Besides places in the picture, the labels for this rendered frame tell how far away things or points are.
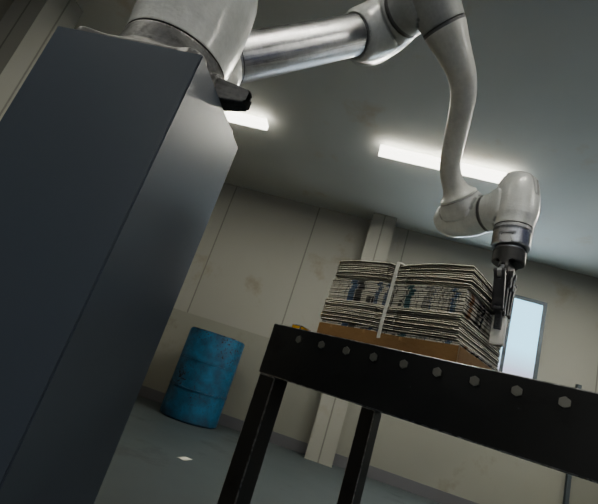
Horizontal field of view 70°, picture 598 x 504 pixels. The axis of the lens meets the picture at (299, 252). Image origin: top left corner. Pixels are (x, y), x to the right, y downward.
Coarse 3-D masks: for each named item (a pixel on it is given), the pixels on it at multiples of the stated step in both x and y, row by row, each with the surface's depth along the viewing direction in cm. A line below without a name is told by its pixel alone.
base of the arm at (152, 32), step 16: (96, 32) 54; (128, 32) 56; (144, 32) 55; (160, 32) 55; (176, 32) 56; (176, 48) 53; (192, 48) 52; (208, 64) 58; (224, 80) 59; (224, 96) 58; (240, 96) 58
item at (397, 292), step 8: (392, 264) 107; (392, 272) 106; (400, 272) 105; (400, 280) 104; (384, 288) 105; (400, 288) 103; (384, 296) 105; (392, 296) 103; (400, 296) 102; (376, 304) 104; (384, 304) 103; (392, 304) 102; (376, 312) 103; (392, 312) 101; (376, 320) 102; (384, 320) 101; (392, 320) 100; (376, 328) 102; (384, 328) 100; (392, 328) 99
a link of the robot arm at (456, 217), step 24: (456, 24) 96; (432, 48) 101; (456, 48) 98; (456, 72) 100; (456, 96) 103; (456, 120) 106; (456, 144) 110; (456, 168) 115; (456, 192) 116; (456, 216) 116
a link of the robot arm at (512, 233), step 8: (496, 224) 106; (504, 224) 103; (512, 224) 102; (520, 224) 102; (496, 232) 105; (504, 232) 103; (512, 232) 102; (520, 232) 101; (528, 232) 102; (496, 240) 104; (504, 240) 102; (512, 240) 101; (520, 240) 101; (528, 240) 101; (528, 248) 102
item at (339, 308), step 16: (352, 272) 114; (368, 272) 110; (384, 272) 108; (336, 288) 115; (352, 288) 112; (368, 288) 109; (336, 304) 112; (352, 304) 109; (368, 304) 106; (336, 320) 110; (352, 320) 107; (368, 320) 104
